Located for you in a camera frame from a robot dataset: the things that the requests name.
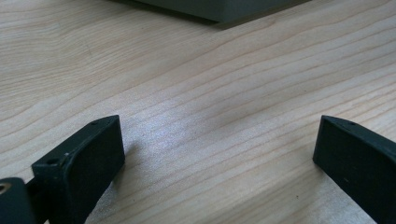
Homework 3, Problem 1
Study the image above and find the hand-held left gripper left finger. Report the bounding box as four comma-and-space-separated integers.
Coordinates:
31, 114, 126, 224

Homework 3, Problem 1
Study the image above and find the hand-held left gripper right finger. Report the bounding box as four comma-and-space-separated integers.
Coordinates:
312, 115, 396, 224

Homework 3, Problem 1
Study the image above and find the dark grey metal corner rack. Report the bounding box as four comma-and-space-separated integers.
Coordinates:
108, 0, 312, 24

